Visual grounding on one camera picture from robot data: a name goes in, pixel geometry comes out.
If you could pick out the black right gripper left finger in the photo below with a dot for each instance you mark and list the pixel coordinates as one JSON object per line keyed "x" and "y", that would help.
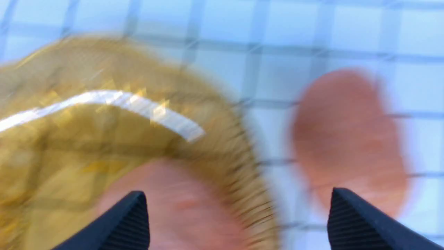
{"x": 125, "y": 226}

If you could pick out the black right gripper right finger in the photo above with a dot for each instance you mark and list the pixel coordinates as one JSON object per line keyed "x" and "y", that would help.
{"x": 355, "y": 224}

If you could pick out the orange potato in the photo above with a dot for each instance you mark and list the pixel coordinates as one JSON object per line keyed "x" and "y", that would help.
{"x": 344, "y": 138}
{"x": 184, "y": 213}

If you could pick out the amber glass plate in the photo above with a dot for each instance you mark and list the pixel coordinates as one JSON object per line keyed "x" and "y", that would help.
{"x": 79, "y": 114}

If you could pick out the white grid table mat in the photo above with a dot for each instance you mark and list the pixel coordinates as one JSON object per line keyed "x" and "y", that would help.
{"x": 265, "y": 53}

